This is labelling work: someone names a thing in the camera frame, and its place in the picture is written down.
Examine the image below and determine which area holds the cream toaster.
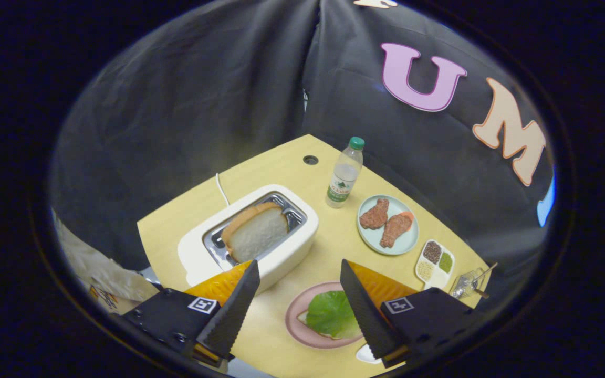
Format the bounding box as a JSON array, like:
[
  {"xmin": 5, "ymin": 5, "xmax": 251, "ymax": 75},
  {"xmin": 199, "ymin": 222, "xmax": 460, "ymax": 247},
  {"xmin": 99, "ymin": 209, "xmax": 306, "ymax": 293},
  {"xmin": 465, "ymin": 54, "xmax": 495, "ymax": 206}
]
[{"xmin": 178, "ymin": 184, "xmax": 319, "ymax": 295}]

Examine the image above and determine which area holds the clear plastic water bottle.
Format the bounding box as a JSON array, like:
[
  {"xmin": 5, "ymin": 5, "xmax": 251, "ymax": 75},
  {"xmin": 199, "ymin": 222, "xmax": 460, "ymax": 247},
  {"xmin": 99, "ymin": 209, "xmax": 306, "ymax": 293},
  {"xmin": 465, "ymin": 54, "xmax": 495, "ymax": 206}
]
[{"xmin": 326, "ymin": 136, "xmax": 366, "ymax": 209}]

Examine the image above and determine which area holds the pink round plate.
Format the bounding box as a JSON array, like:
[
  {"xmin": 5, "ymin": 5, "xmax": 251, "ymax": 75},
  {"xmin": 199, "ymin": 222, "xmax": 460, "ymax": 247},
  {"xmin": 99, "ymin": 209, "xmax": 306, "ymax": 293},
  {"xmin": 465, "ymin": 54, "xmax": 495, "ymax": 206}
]
[{"xmin": 285, "ymin": 281, "xmax": 366, "ymax": 350}]

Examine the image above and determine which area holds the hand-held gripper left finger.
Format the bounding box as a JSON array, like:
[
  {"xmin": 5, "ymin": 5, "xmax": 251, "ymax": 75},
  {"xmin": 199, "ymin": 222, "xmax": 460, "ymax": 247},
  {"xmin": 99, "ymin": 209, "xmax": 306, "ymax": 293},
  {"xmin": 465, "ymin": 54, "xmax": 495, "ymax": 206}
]
[{"xmin": 111, "ymin": 259, "xmax": 261, "ymax": 368}]

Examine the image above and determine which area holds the white divided dish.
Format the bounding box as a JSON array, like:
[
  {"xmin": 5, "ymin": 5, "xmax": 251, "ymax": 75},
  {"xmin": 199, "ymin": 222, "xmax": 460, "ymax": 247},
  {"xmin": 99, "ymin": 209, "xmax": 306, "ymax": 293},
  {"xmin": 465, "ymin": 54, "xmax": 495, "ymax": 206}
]
[{"xmin": 415, "ymin": 239, "xmax": 455, "ymax": 290}]

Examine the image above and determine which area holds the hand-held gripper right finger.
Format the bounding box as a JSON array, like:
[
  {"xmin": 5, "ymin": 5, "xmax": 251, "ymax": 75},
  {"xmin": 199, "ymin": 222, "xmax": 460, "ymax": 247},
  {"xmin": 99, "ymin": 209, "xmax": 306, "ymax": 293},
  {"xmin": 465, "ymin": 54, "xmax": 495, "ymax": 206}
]
[{"xmin": 340, "ymin": 258, "xmax": 484, "ymax": 368}]

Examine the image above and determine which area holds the white square plate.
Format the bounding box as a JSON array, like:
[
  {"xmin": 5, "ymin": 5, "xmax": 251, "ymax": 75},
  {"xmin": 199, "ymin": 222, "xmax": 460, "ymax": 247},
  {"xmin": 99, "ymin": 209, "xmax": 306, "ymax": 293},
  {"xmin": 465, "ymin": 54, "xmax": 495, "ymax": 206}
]
[{"xmin": 356, "ymin": 344, "xmax": 384, "ymax": 364}]

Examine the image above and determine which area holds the green lettuce leaf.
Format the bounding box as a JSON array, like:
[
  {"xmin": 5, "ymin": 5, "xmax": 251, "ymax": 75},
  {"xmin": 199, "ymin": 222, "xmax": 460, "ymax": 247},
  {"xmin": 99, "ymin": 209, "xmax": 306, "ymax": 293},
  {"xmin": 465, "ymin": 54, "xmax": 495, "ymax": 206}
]
[{"xmin": 306, "ymin": 290, "xmax": 362, "ymax": 339}]

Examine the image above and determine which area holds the black backdrop cloth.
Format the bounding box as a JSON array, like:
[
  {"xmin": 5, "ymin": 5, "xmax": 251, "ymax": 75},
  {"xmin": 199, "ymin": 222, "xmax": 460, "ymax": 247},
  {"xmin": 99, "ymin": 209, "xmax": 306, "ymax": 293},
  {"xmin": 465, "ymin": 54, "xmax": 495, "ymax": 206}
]
[{"xmin": 50, "ymin": 0, "xmax": 555, "ymax": 274}]

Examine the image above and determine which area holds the white toaster cable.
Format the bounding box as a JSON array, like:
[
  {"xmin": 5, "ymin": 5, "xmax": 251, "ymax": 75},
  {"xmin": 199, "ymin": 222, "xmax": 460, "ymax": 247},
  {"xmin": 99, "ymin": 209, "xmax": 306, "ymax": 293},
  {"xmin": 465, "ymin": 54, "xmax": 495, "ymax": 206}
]
[{"xmin": 215, "ymin": 172, "xmax": 231, "ymax": 207}]

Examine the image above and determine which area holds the brown meat patty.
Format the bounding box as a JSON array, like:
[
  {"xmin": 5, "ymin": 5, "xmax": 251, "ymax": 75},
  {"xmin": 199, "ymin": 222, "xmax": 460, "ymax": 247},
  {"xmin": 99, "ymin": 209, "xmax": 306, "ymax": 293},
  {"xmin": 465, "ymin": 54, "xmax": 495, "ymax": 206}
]
[
  {"xmin": 380, "ymin": 212, "xmax": 413, "ymax": 248},
  {"xmin": 360, "ymin": 198, "xmax": 390, "ymax": 230}
]

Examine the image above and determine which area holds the wire mesh utensil basket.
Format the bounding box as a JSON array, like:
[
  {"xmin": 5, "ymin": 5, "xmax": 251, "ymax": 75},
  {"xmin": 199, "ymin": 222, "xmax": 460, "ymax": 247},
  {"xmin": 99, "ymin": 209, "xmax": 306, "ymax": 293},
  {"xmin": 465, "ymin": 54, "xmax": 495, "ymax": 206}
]
[{"xmin": 450, "ymin": 268, "xmax": 487, "ymax": 300}]

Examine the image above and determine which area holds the plain white bread slice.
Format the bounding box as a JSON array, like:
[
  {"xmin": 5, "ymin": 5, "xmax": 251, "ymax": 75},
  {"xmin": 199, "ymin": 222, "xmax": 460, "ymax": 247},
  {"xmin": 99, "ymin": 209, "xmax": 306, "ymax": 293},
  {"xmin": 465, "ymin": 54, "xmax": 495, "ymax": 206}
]
[{"xmin": 221, "ymin": 202, "xmax": 289, "ymax": 264}]

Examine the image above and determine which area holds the bread slice under ham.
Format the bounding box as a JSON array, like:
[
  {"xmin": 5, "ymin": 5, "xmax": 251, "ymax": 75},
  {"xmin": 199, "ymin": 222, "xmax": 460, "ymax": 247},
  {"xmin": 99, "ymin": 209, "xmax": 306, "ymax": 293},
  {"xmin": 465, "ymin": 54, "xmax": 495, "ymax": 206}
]
[{"xmin": 297, "ymin": 311, "xmax": 345, "ymax": 341}]

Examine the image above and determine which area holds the person's cream clothing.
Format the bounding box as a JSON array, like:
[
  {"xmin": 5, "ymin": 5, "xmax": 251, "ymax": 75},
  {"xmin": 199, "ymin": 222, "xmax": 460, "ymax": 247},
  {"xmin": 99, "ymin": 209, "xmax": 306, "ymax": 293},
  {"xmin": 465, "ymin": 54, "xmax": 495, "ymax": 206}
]
[{"xmin": 52, "ymin": 210, "xmax": 160, "ymax": 316}]

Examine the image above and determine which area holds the pale green oval plate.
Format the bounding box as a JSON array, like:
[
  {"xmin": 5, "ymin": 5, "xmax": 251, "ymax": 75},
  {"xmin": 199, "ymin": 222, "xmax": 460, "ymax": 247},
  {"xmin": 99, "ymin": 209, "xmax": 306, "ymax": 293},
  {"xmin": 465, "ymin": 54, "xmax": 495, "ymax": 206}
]
[{"xmin": 357, "ymin": 195, "xmax": 420, "ymax": 256}]

